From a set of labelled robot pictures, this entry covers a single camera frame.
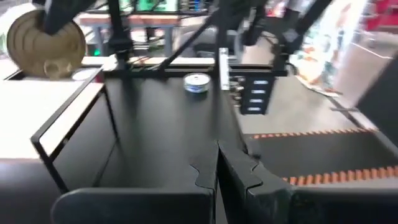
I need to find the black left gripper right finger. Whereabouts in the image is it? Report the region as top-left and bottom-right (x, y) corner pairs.
(217, 140), (398, 224)

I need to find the blue label gold can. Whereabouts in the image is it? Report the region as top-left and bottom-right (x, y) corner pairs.
(6, 9), (87, 80)

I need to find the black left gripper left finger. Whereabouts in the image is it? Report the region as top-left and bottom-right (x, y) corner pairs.
(50, 141), (220, 224)

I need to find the orange striped floor tape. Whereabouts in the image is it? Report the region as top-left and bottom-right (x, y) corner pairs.
(251, 126), (377, 140)
(281, 166), (398, 187)

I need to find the wooden background table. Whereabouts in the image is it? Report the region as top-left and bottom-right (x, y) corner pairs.
(77, 14), (183, 58)

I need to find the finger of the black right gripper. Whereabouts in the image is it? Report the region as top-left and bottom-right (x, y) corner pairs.
(42, 0), (98, 35)

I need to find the blue white label can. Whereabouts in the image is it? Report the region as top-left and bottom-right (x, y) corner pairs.
(183, 72), (212, 95)

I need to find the wooden shelf black metal frame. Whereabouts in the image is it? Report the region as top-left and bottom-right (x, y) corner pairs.
(0, 67), (124, 195)

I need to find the black power strip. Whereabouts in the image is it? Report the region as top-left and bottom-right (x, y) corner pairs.
(238, 75), (276, 116)

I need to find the silver edge bracket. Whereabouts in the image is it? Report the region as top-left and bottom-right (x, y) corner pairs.
(218, 47), (231, 91)

